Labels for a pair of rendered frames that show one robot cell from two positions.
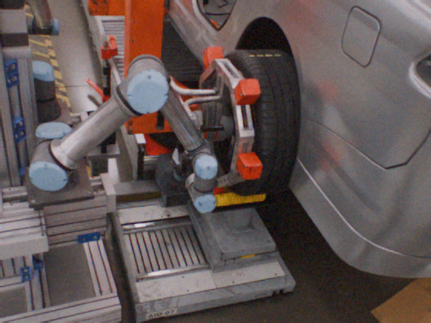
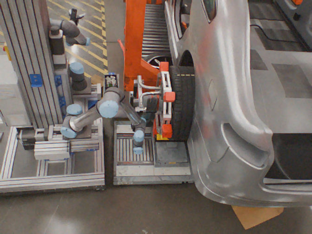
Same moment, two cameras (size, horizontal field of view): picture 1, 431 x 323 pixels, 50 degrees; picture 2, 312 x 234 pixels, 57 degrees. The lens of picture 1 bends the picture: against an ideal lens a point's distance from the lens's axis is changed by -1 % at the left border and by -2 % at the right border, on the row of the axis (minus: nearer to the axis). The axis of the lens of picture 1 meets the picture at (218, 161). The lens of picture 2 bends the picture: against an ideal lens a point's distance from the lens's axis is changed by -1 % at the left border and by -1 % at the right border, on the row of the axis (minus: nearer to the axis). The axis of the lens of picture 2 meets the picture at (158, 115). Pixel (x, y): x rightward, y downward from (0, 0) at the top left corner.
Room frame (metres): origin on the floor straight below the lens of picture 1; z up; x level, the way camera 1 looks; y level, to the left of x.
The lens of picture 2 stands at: (0.04, -0.34, 2.69)
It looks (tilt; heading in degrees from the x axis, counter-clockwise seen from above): 48 degrees down; 12
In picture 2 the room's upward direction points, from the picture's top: 9 degrees clockwise
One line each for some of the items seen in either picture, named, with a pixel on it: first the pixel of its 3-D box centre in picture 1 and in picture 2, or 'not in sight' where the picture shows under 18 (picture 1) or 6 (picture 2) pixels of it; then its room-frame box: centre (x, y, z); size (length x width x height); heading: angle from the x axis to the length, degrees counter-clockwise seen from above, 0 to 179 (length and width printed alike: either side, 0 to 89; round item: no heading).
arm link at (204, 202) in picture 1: (202, 195); (138, 146); (1.29, 0.04, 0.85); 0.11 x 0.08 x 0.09; 24
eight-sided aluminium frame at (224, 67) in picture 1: (221, 124); (162, 103); (1.82, 0.01, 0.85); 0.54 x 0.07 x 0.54; 24
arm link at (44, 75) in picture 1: (38, 79); (76, 71); (1.73, 0.80, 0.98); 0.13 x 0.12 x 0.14; 103
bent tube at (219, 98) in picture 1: (206, 101); (151, 96); (1.68, 0.08, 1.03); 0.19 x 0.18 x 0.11; 114
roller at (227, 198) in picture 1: (239, 197); (169, 136); (1.75, -0.13, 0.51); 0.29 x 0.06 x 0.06; 114
